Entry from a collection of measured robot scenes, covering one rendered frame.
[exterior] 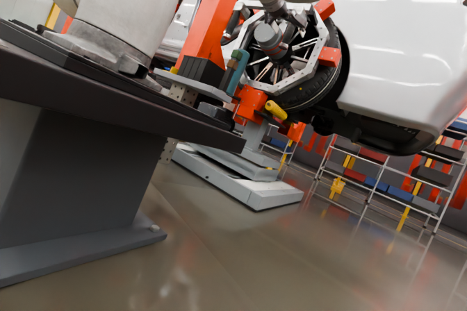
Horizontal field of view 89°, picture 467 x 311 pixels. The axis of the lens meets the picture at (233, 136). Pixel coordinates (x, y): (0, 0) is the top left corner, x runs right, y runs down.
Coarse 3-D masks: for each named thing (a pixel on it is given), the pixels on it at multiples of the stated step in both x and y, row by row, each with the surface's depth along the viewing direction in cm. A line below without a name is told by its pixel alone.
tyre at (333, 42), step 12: (336, 36) 129; (336, 48) 128; (324, 72) 128; (336, 72) 140; (240, 84) 153; (300, 84) 134; (312, 84) 130; (324, 84) 134; (276, 96) 139; (288, 96) 136; (300, 96) 133; (312, 96) 139; (300, 108) 150
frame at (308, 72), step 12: (252, 24) 150; (324, 24) 125; (240, 36) 151; (324, 36) 123; (240, 48) 153; (312, 60) 124; (300, 72) 126; (312, 72) 125; (252, 84) 139; (264, 84) 135; (276, 84) 132; (288, 84) 128
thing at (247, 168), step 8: (192, 144) 155; (200, 152) 155; (208, 152) 148; (216, 152) 145; (224, 152) 142; (232, 152) 148; (224, 160) 141; (232, 160) 139; (240, 160) 136; (248, 160) 142; (232, 168) 138; (240, 168) 135; (248, 168) 133; (256, 168) 131; (264, 168) 155; (272, 168) 154; (248, 176) 132; (256, 176) 133; (264, 176) 142; (272, 176) 154
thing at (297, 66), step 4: (296, 60) 189; (292, 64) 190; (296, 64) 188; (300, 64) 187; (304, 64) 185; (284, 68) 193; (296, 68) 188; (300, 68) 186; (284, 72) 192; (292, 72) 184; (296, 72) 182; (284, 76) 186; (280, 80) 193
